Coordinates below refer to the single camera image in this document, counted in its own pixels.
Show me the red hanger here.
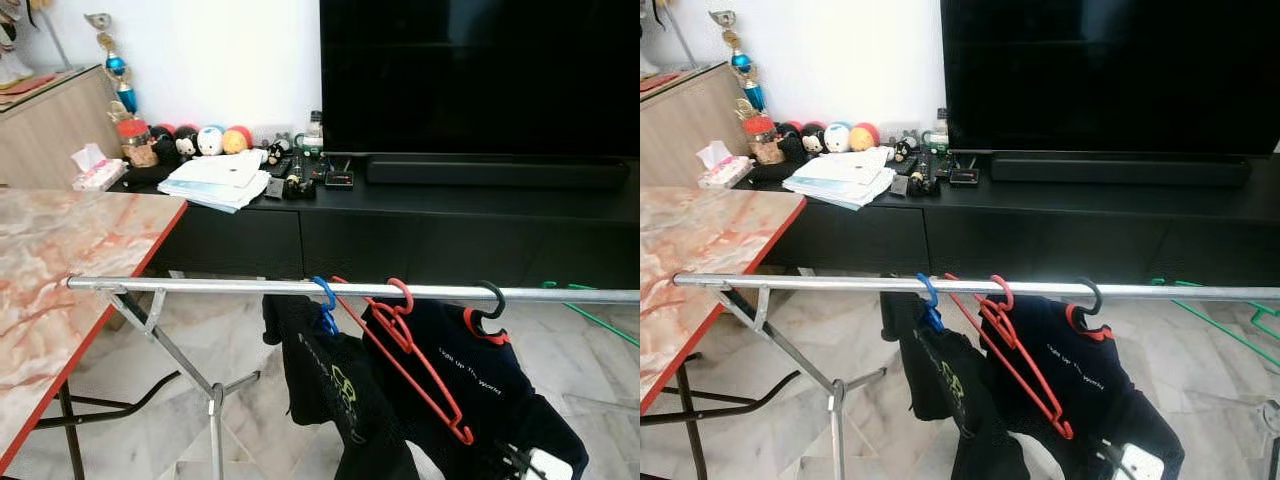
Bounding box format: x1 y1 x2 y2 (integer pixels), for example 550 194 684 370
330 276 476 447
945 272 1076 441

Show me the navy shirt with red collar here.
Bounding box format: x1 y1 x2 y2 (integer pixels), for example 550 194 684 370
980 295 1186 480
362 298 591 480

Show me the black hanger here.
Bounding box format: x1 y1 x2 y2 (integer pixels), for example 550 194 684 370
1068 277 1103 331
473 281 508 337

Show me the green hanger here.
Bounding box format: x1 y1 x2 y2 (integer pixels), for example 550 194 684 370
1150 278 1280 369
540 281 641 349

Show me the blue hanger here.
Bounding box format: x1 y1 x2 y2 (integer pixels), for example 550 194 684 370
916 273 946 333
311 276 341 337

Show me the black shirt with green logo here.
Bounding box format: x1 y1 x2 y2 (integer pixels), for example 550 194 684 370
262 294 421 480
880 291 1031 480

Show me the black TV console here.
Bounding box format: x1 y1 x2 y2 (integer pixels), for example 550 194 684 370
108 160 641 291
740 155 1280 286

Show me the silver clothes rack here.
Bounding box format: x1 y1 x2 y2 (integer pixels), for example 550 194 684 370
672 272 1280 480
67 275 641 480

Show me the marble-pattern folding table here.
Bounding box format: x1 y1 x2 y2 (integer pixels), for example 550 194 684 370
640 186 807 480
0 188 189 480

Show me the black soundbar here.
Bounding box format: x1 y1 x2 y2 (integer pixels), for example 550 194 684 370
990 151 1253 188

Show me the pink tissue pack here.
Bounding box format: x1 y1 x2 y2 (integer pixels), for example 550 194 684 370
70 143 129 192
697 140 754 189

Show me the light wooden cabinet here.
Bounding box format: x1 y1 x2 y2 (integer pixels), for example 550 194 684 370
0 65 126 191
640 62 751 189

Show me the white paper stack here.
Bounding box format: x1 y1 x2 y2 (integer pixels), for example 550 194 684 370
157 150 272 214
782 147 897 211

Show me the black television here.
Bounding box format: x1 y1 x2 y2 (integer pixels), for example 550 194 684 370
941 0 1280 158
320 0 641 157

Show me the red-lidded jar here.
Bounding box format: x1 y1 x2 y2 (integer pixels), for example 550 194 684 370
744 113 786 166
114 117 159 169

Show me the white figurine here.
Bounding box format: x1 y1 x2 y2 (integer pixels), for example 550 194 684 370
640 0 663 79
0 0 39 91

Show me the gold and blue trophy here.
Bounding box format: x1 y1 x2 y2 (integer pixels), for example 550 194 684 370
708 10 767 113
84 12 141 117

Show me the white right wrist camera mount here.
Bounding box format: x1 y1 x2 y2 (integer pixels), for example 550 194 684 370
520 448 574 480
1112 443 1167 480

